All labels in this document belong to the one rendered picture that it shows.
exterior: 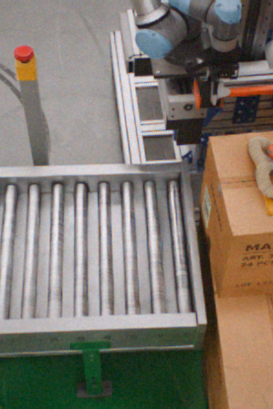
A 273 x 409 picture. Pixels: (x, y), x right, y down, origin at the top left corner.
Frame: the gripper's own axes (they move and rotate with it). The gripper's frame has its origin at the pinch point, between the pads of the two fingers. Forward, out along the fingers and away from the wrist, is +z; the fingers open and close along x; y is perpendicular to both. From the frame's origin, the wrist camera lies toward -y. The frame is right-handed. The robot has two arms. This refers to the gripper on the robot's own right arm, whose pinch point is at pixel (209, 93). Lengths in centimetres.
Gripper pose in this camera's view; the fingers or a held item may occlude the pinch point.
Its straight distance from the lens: 232.7
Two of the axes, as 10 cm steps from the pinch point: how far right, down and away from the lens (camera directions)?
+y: 9.9, -0.9, 0.7
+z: -0.1, 5.9, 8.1
